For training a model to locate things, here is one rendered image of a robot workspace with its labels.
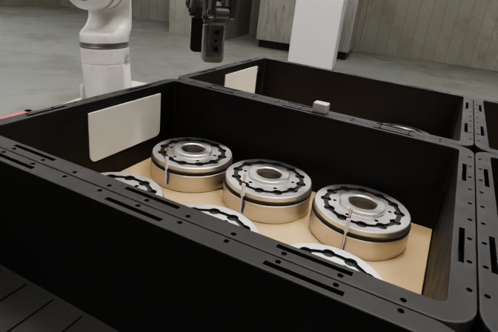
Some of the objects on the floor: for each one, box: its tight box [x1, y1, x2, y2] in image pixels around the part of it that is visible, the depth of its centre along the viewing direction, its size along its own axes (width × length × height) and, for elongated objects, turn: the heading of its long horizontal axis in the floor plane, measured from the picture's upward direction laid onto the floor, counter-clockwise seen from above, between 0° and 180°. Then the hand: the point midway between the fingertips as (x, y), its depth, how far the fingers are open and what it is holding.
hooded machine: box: [288, 0, 348, 70], centre depth 568 cm, size 73×61×141 cm
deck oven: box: [256, 0, 371, 60], centre depth 730 cm, size 168×134×216 cm
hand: (205, 42), depth 45 cm, fingers open, 5 cm apart
